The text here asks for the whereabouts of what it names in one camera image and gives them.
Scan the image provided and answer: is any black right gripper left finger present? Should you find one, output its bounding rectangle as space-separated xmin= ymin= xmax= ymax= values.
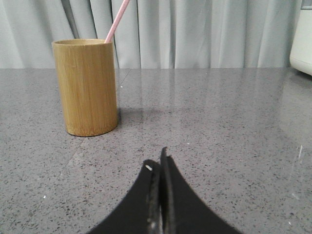
xmin=89 ymin=159 xmax=160 ymax=234

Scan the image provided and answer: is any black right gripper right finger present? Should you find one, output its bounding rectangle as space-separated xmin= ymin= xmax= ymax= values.
xmin=160 ymin=147 xmax=239 ymax=234

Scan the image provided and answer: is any pink chopstick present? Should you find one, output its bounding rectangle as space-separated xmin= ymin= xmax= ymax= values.
xmin=105 ymin=0 xmax=130 ymax=43

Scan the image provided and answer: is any bamboo wooden cup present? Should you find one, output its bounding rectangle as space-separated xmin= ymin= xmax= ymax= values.
xmin=52 ymin=39 xmax=118 ymax=137

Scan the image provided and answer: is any grey pleated curtain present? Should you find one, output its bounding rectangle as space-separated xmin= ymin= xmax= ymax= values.
xmin=0 ymin=0 xmax=301 ymax=68

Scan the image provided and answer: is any white appliance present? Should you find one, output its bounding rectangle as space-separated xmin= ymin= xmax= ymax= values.
xmin=290 ymin=0 xmax=312 ymax=75

